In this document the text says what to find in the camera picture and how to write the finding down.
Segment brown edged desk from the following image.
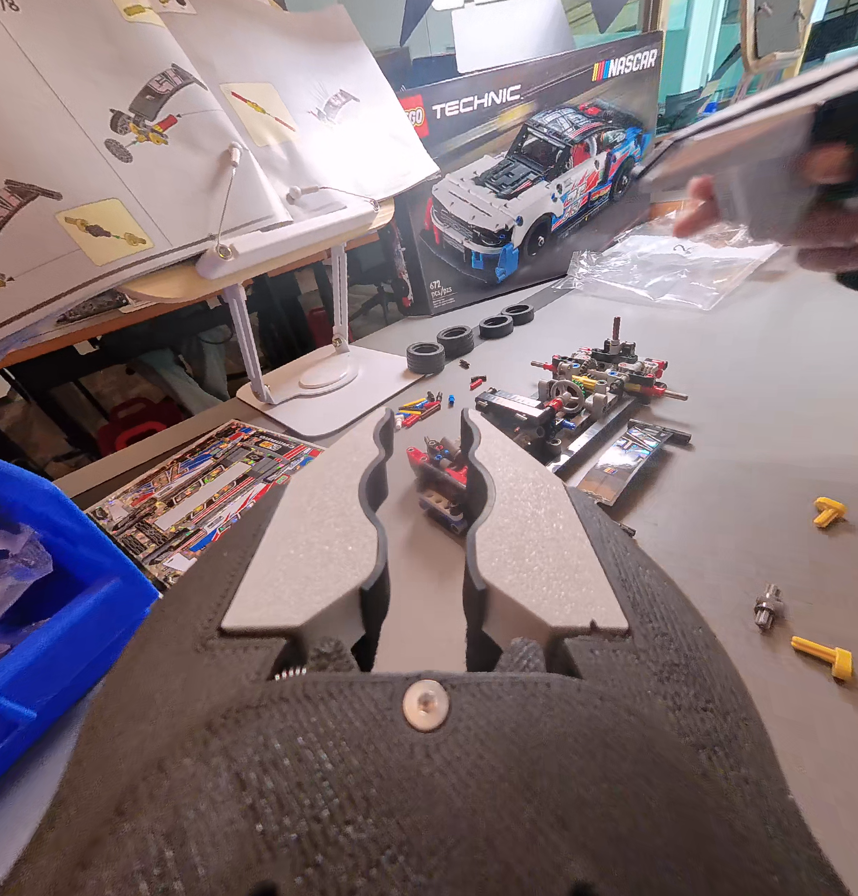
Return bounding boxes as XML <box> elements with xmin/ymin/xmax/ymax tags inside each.
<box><xmin>0</xmin><ymin>231</ymin><xmax>402</xmax><ymax>375</ymax></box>

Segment lego instruction booklet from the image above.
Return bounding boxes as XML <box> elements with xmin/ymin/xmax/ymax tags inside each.
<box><xmin>0</xmin><ymin>0</ymin><xmax>440</xmax><ymax>351</ymax></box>

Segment lego set box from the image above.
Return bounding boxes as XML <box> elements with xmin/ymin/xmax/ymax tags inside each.
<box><xmin>393</xmin><ymin>29</ymin><xmax>665</xmax><ymax>317</ymax></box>

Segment black holographic curved lego panel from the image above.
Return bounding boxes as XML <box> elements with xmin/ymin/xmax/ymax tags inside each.
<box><xmin>575</xmin><ymin>419</ymin><xmax>693</xmax><ymax>508</ymax></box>

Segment red plastic stool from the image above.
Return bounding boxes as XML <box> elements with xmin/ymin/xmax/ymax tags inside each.
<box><xmin>96</xmin><ymin>398</ymin><xmax>185</xmax><ymax>456</ymax></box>

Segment empty clear plastic bag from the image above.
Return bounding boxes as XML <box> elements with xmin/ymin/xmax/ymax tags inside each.
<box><xmin>568</xmin><ymin>224</ymin><xmax>783</xmax><ymax>312</ymax></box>

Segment pile of small lego pins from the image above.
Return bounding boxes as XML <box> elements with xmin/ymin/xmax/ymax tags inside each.
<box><xmin>394</xmin><ymin>391</ymin><xmax>459</xmax><ymax>429</ymax></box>

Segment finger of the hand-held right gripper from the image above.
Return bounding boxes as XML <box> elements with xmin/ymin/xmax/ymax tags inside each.
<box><xmin>656</xmin><ymin>56</ymin><xmax>858</xmax><ymax>144</ymax></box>
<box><xmin>639</xmin><ymin>105</ymin><xmax>818</xmax><ymax>191</ymax></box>

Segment blue plastic bin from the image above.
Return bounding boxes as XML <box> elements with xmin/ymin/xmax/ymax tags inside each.
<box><xmin>0</xmin><ymin>451</ymin><xmax>161</xmax><ymax>795</ymax></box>

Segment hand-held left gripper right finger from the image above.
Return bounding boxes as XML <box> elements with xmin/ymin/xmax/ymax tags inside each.
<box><xmin>459</xmin><ymin>408</ymin><xmax>629</xmax><ymax>655</ymax></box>

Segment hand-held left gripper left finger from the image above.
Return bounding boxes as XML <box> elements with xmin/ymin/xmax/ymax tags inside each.
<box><xmin>220</xmin><ymin>408</ymin><xmax>396</xmax><ymax>655</ymax></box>

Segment clear bags of lego pieces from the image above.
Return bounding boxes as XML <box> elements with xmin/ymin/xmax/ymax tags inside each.
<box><xmin>0</xmin><ymin>514</ymin><xmax>55</xmax><ymax>669</ymax></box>

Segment lego car chassis assembly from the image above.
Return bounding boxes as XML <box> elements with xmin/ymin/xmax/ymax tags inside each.
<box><xmin>404</xmin><ymin>315</ymin><xmax>689</xmax><ymax>536</ymax></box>

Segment person's right hand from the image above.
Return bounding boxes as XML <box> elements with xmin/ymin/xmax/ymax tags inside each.
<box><xmin>673</xmin><ymin>143</ymin><xmax>858</xmax><ymax>281</ymax></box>

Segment white book stand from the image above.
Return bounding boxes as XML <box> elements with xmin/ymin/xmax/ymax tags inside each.
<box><xmin>117</xmin><ymin>143</ymin><xmax>438</xmax><ymax>441</ymax></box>

